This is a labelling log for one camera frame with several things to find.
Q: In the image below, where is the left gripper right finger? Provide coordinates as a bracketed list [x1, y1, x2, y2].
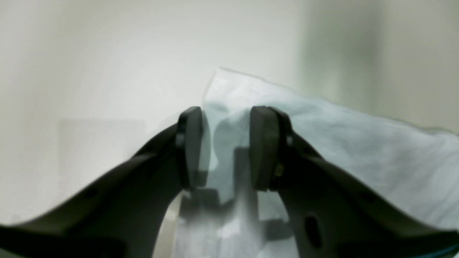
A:
[250, 106, 458, 258]

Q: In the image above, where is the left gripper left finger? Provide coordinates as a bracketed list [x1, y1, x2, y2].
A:
[0, 106, 203, 258]

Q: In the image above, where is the white T-shirt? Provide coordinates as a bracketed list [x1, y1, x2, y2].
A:
[172, 68, 459, 258]

